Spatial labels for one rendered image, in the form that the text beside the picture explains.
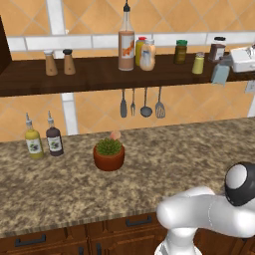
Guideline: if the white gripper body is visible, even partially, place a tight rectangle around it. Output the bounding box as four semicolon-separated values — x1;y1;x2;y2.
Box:
230;46;255;74

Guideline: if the hanging dark spatula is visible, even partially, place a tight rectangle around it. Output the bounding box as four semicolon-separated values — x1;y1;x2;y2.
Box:
120;88;128;119

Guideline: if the white wall socket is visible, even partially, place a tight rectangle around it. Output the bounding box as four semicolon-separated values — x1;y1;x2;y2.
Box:
244;80;255;95

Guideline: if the potted plant in terracotta pot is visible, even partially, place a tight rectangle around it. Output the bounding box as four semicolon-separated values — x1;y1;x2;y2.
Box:
93;129;127;172

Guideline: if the hanging dark ladle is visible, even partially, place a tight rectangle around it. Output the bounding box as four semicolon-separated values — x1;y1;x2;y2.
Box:
139;87;153;119

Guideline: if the dark purple condiment bottle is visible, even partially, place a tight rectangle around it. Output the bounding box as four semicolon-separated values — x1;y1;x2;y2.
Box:
45;110;65;157

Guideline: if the yellow-green shaker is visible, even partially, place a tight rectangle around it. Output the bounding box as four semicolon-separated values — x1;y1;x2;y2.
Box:
191;51;206;76

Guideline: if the wooden cupboard door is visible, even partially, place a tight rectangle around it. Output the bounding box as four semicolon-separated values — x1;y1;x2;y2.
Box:
89;231;168;255
0;243;89;255
193;228;255;255

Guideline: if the yellow condiment bottle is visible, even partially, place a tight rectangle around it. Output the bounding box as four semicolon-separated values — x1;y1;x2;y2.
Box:
24;112;45;160

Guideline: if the narrow wooden drawer front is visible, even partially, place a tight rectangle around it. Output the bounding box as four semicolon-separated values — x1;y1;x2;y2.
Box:
105;212;163;234

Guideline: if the wide wooden drawer front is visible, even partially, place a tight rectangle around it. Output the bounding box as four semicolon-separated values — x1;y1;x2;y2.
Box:
0;224;89;248

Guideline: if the hanging metal fork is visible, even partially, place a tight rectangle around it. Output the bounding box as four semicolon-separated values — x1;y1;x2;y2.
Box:
129;88;136;118

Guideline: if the tall brown sauce bottle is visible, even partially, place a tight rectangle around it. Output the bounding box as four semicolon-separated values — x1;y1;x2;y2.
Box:
118;0;135;72

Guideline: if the dark brown spice jar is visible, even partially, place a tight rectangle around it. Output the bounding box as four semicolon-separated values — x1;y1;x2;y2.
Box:
208;36;227;63

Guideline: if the wooden shaker with black cap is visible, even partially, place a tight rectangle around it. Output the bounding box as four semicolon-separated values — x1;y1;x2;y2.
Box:
62;49;77;76

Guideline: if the pale orange squeeze bottle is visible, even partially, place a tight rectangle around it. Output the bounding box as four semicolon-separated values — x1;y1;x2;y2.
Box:
138;38;157;72

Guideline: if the long black drawer handle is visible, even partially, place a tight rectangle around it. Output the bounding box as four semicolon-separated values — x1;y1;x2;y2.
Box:
14;233;47;248

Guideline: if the short black drawer handle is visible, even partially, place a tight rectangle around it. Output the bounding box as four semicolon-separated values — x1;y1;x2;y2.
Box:
125;215;153;228

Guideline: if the dark jar with green lid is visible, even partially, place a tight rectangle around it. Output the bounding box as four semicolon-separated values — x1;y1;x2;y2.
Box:
173;39;189;66

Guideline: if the yellow bottle with red cap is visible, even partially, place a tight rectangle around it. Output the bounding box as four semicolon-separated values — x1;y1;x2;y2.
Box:
134;36;147;67

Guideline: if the hanging slotted turner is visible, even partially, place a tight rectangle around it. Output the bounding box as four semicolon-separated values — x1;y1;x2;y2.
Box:
154;86;166;120

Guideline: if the wooden shaker with white cap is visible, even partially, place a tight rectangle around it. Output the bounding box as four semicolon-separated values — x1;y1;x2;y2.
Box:
43;49;59;77

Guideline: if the dark wooden shelf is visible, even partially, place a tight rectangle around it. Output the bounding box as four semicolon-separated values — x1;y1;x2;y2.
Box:
0;15;255;98

